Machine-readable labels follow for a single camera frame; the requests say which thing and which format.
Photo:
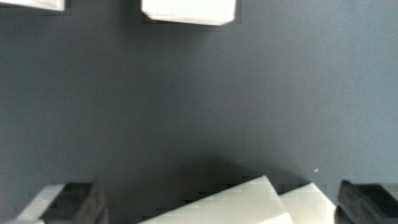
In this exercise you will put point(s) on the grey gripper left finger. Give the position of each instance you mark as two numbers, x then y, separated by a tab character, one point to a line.
67	204

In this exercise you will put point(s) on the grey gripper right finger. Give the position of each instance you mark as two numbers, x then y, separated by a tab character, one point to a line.
366	204

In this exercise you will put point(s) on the white square table top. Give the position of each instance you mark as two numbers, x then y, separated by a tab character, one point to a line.
250	205

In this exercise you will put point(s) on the white table leg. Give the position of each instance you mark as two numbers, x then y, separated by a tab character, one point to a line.
204	12
53	5

